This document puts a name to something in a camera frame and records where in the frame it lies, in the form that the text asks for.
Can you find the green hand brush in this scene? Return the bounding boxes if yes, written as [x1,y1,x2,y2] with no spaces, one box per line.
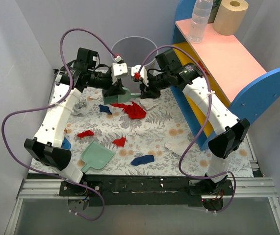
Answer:
[102,87,141,105]

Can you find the green plastic dustpan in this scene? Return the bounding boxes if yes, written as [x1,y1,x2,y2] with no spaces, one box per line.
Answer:
[81,141,115,173]

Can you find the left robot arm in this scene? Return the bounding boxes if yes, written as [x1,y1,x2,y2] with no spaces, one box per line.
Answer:
[24,48,127,196]

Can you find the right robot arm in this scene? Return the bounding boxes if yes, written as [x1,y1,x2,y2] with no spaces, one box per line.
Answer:
[131,46,250,195]

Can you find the grey crumpled paper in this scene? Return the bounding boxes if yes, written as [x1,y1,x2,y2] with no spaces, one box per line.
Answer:
[71,98,87,116]

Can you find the white crumpled paper near bin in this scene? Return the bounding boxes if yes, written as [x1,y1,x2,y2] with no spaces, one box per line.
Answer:
[139,98,158,111]

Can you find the white tissue scrap far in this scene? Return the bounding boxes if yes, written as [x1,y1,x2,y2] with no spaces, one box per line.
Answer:
[88,94,101,100]

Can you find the dark blue paper scrap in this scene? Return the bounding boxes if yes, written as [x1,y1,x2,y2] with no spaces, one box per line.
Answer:
[99,104,112,115]

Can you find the large red paper scrap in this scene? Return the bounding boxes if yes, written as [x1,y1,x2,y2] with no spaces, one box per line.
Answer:
[111,101,147,119]

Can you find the grey plastic waste bin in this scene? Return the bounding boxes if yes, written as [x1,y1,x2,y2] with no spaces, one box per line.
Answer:
[111,36,157,73]

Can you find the white paper scrap front right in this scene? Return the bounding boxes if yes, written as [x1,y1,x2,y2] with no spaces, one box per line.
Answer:
[164,141,189,156]

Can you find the blue shelf unit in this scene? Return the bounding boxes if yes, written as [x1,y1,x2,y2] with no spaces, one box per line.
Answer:
[166,0,280,151]

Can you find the front blue paper scrap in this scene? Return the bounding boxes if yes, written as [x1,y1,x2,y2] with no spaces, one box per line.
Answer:
[130,155,154,166]

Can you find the clear plastic water bottle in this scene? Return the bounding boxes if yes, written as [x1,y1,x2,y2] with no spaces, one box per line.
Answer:
[188,0,213,44]

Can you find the dark green can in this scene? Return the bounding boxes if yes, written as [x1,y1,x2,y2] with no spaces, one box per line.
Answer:
[208,0,222,24]

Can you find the brown paper roll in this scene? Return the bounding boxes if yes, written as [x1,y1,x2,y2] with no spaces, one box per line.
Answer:
[213,0,249,36]

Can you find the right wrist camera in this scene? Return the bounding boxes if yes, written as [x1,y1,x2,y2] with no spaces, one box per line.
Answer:
[131,65,149,86]

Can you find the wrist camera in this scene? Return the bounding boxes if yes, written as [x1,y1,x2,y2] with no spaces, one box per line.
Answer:
[131,65,149,86]
[111,54,128,85]

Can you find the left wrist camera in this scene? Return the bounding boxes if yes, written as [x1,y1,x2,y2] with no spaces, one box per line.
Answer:
[111,54,128,85]

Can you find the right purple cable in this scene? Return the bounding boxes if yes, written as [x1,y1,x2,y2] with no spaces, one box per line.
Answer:
[139,45,237,216]

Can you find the purple cable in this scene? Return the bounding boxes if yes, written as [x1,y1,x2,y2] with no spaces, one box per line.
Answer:
[1,28,121,221]
[139,45,237,216]

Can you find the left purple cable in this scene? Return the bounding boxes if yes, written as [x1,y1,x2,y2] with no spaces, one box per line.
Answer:
[1,28,121,221]

